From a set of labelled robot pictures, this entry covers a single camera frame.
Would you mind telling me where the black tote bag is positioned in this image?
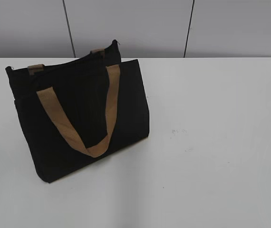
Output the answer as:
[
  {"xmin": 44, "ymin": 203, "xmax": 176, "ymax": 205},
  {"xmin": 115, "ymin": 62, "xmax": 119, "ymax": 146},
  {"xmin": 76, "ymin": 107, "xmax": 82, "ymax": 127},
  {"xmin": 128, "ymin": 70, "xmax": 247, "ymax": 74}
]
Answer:
[{"xmin": 5, "ymin": 40, "xmax": 149, "ymax": 183}]

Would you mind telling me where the tan front bag handle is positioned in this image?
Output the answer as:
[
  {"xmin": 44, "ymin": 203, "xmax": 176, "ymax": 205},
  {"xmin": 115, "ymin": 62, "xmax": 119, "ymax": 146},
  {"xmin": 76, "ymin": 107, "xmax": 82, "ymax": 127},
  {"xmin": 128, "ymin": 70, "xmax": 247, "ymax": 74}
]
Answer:
[{"xmin": 37, "ymin": 65, "xmax": 120, "ymax": 158}]

